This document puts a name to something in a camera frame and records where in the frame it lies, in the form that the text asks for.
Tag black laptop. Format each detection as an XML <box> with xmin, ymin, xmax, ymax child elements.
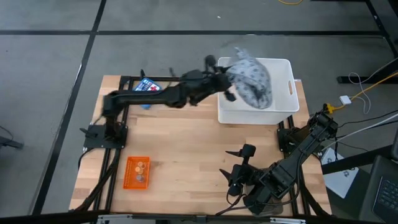
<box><xmin>358</xmin><ymin>154</ymin><xmax>398</xmax><ymax>224</ymax></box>

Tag black stand foot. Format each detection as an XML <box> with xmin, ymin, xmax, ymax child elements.
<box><xmin>0</xmin><ymin>124</ymin><xmax>25</xmax><ymax>151</ymax></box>

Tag orange plastic basket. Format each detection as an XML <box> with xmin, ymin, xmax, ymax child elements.
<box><xmin>123</xmin><ymin>156</ymin><xmax>151</xmax><ymax>190</ymax></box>

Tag black floor stand bar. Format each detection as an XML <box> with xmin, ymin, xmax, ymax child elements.
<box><xmin>336</xmin><ymin>0</ymin><xmax>398</xmax><ymax>85</ymax></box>

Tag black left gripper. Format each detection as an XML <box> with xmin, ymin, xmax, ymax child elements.
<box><xmin>201</xmin><ymin>54</ymin><xmax>238</xmax><ymax>103</ymax></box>

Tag black desk leg bar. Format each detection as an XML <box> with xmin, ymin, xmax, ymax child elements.
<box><xmin>321</xmin><ymin>144</ymin><xmax>395</xmax><ymax>175</ymax></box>

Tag grey white cable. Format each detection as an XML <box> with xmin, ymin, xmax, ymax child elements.
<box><xmin>322</xmin><ymin>112</ymin><xmax>398</xmax><ymax>152</ymax></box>

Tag grey translucent plastic tray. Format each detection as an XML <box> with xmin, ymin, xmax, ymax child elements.
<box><xmin>245</xmin><ymin>185</ymin><xmax>284</xmax><ymax>217</ymax></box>

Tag white box with logo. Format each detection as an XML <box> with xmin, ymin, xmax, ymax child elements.
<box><xmin>320</xmin><ymin>147</ymin><xmax>360</xmax><ymax>200</ymax></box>

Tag blue first aid kit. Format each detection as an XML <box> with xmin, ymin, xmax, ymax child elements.
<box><xmin>132</xmin><ymin>77</ymin><xmax>163</xmax><ymax>110</ymax></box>

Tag grey patterned cloth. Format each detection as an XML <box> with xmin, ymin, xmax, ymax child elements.
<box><xmin>224</xmin><ymin>46</ymin><xmax>274</xmax><ymax>111</ymax></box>

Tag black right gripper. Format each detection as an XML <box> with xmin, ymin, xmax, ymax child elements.
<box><xmin>218</xmin><ymin>143</ymin><xmax>272</xmax><ymax>197</ymax></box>

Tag silver edge rail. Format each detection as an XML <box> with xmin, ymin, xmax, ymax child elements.
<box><xmin>95</xmin><ymin>213</ymin><xmax>307</xmax><ymax>224</ymax></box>

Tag white plastic bin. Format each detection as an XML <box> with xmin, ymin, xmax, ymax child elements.
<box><xmin>216</xmin><ymin>57</ymin><xmax>301</xmax><ymax>126</ymax></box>

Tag white looped cable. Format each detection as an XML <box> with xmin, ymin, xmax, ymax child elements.
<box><xmin>348</xmin><ymin>72</ymin><xmax>373</xmax><ymax>115</ymax></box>

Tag black aluminium table frame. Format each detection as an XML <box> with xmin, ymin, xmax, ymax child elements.
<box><xmin>70</xmin><ymin>68</ymin><xmax>332</xmax><ymax>220</ymax></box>

